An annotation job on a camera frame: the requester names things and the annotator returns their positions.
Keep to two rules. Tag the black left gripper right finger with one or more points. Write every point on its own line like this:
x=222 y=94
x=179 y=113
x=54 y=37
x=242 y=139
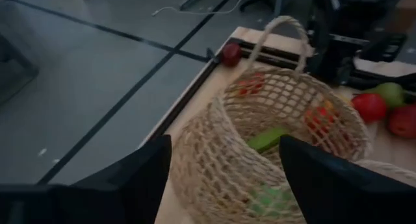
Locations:
x=341 y=191

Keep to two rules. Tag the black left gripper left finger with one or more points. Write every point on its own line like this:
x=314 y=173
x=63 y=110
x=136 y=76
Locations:
x=136 y=191

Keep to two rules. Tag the red round fruit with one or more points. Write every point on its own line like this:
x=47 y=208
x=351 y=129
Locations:
x=320 y=118

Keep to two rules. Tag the green bell pepper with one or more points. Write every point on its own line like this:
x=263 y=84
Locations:
x=266 y=139

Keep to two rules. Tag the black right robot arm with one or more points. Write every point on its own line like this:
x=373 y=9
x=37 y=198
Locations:
x=341 y=29

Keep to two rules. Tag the green pear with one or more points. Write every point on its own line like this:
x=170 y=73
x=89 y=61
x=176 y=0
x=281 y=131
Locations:
x=391 y=92

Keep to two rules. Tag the dark red apple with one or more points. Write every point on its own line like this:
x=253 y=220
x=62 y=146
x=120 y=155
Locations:
x=231 y=54

